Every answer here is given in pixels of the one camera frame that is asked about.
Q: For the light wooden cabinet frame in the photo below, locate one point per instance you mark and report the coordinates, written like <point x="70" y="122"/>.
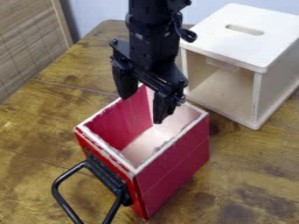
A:
<point x="242" y="65"/>

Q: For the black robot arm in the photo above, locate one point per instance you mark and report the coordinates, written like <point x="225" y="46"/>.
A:
<point x="157" y="14"/>

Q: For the black metal drawer handle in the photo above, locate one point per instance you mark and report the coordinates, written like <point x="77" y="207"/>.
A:
<point x="91" y="188"/>

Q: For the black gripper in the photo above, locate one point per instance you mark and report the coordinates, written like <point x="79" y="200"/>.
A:
<point x="145" y="60"/>

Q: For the red wooden drawer box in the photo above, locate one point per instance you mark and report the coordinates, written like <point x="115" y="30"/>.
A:
<point x="154" y="156"/>

